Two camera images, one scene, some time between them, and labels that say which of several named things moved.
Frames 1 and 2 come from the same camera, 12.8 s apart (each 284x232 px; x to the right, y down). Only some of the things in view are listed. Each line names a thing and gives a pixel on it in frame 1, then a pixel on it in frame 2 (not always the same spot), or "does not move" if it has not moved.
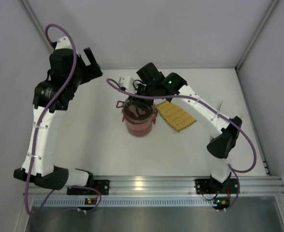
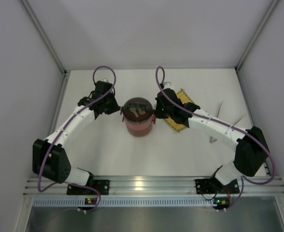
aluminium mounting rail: (166, 186) does not move
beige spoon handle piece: (141, 112) does not move
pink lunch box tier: (139, 126) does not move
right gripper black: (144, 94) -> (162, 109)
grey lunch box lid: (138, 113) does not move
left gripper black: (91, 67) -> (112, 106)
